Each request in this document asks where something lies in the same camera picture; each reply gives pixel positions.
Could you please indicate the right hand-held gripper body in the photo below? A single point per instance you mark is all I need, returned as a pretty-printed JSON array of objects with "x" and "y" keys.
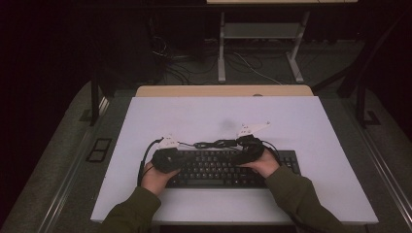
[{"x": 251, "y": 149}]

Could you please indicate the person's right hand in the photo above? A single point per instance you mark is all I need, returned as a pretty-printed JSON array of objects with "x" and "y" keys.
[{"x": 267, "y": 165}]

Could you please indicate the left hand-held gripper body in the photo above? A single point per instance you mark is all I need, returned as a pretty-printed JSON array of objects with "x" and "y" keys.
[{"x": 166, "y": 160}]

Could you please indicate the desk with white metal frame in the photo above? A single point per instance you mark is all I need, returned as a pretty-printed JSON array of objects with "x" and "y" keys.
[{"x": 259, "y": 30}]

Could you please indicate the black computer keyboard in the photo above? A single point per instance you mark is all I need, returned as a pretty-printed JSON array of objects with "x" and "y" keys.
[{"x": 210, "y": 168}]

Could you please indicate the black slanted stand bar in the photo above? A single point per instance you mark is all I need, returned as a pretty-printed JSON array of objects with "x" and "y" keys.
[{"x": 351, "y": 81}]

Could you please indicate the person's left hand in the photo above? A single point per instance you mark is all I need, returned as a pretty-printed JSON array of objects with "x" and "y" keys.
[{"x": 155, "y": 181}]

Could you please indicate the black upright metal stand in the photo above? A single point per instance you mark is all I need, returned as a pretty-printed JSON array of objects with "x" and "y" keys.
[
  {"x": 360, "y": 103},
  {"x": 94, "y": 103}
]

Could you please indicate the metal floor rail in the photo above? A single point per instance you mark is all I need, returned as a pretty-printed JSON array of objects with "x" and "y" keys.
[
  {"x": 66, "y": 191},
  {"x": 393, "y": 183}
]

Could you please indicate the black floor socket panel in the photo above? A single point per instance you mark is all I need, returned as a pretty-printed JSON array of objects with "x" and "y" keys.
[{"x": 97, "y": 157}]

